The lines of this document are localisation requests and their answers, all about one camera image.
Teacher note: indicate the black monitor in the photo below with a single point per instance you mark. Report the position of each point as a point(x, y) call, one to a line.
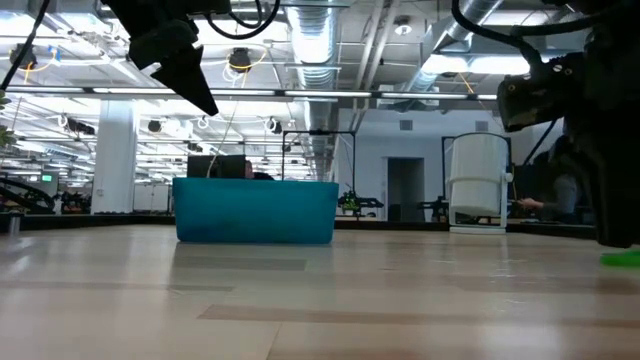
point(215, 167)

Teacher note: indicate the green artificial plant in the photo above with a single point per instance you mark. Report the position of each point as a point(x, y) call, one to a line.
point(5, 136)

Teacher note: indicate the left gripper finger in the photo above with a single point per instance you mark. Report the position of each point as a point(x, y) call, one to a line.
point(187, 77)

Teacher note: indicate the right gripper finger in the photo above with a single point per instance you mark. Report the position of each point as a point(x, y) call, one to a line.
point(620, 200)

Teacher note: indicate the white column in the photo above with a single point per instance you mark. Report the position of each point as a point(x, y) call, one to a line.
point(115, 160)

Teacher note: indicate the green exit sign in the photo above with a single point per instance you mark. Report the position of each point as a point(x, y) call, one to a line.
point(46, 178)

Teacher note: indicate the green rubber band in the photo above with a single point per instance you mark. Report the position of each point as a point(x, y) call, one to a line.
point(622, 259)

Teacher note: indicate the black ceiling camera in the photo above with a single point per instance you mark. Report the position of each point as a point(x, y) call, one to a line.
point(240, 59)

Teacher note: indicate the blue plastic bin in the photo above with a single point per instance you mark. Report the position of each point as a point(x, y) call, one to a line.
point(255, 212)

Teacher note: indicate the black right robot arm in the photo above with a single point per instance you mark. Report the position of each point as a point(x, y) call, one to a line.
point(600, 7)

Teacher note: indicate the person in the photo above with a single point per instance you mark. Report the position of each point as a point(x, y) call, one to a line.
point(248, 170)
point(562, 195)

